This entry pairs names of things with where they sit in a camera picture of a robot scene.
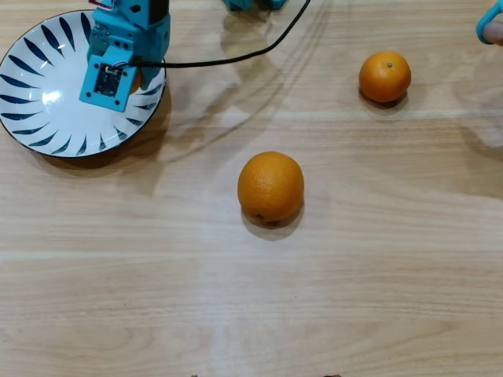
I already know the blue leader arm handle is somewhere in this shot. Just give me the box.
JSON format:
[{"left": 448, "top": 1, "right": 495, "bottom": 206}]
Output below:
[{"left": 475, "top": 2, "right": 503, "bottom": 46}]

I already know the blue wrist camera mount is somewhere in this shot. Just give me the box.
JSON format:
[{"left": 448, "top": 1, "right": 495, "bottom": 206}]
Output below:
[{"left": 79, "top": 38, "right": 135, "bottom": 113}]

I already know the bare human hand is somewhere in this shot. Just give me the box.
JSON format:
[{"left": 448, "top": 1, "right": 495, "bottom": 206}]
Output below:
[{"left": 483, "top": 21, "right": 503, "bottom": 45}]

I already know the black camera cable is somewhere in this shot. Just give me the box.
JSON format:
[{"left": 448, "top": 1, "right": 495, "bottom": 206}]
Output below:
[{"left": 113, "top": 0, "right": 311, "bottom": 72}]

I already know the white plate blue leaf pattern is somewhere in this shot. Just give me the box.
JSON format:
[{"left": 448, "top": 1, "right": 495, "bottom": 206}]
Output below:
[{"left": 0, "top": 10, "right": 167, "bottom": 159}]

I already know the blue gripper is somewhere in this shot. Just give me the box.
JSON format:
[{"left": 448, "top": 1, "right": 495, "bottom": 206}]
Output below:
[{"left": 86, "top": 10, "right": 171, "bottom": 91}]

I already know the large orange fruit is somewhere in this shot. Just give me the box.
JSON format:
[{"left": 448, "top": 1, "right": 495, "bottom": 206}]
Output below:
[{"left": 237, "top": 151, "right": 305, "bottom": 223}]

